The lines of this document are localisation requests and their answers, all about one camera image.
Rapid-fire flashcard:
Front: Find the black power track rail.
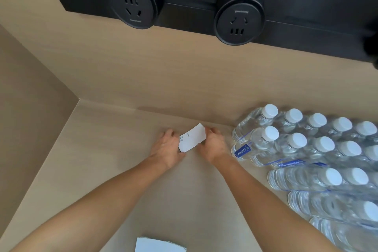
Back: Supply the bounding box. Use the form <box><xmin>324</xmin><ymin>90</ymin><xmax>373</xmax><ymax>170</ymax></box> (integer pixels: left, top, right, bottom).
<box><xmin>38</xmin><ymin>0</ymin><xmax>378</xmax><ymax>62</ymax></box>

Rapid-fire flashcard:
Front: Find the person's left hand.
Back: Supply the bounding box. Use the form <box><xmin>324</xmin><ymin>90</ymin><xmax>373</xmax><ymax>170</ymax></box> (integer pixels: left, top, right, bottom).
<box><xmin>149</xmin><ymin>129</ymin><xmax>187</xmax><ymax>170</ymax></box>

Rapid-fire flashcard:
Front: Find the person's right hand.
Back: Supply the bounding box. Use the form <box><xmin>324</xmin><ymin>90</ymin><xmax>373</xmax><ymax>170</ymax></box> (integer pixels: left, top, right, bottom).
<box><xmin>197</xmin><ymin>127</ymin><xmax>233</xmax><ymax>164</ymax></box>

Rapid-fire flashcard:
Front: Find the white paper card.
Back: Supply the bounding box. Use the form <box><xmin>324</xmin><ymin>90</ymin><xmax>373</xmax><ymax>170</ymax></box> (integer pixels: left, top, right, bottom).
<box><xmin>178</xmin><ymin>123</ymin><xmax>207</xmax><ymax>153</ymax></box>

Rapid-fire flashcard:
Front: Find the person's right forearm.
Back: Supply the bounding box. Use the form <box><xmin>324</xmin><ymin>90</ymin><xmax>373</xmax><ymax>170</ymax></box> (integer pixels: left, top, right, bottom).
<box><xmin>213</xmin><ymin>152</ymin><xmax>344</xmax><ymax>252</ymax></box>

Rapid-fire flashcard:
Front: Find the group of clear water bottles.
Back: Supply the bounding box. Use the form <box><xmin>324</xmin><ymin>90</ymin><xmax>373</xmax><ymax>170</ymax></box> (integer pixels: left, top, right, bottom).
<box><xmin>231</xmin><ymin>104</ymin><xmax>378</xmax><ymax>252</ymax></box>

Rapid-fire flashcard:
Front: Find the black object at edge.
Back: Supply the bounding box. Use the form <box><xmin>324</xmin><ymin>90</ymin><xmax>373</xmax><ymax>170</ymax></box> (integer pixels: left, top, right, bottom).
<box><xmin>363</xmin><ymin>29</ymin><xmax>378</xmax><ymax>70</ymax></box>

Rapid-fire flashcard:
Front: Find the stack of white paper cards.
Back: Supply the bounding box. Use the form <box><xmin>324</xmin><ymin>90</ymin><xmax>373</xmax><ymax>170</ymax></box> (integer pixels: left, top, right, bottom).
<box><xmin>135</xmin><ymin>237</ymin><xmax>187</xmax><ymax>252</ymax></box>

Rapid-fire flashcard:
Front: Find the person's left forearm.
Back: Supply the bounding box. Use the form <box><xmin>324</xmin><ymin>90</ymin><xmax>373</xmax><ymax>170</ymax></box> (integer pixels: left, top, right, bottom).
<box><xmin>9</xmin><ymin>155</ymin><xmax>172</xmax><ymax>252</ymax></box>

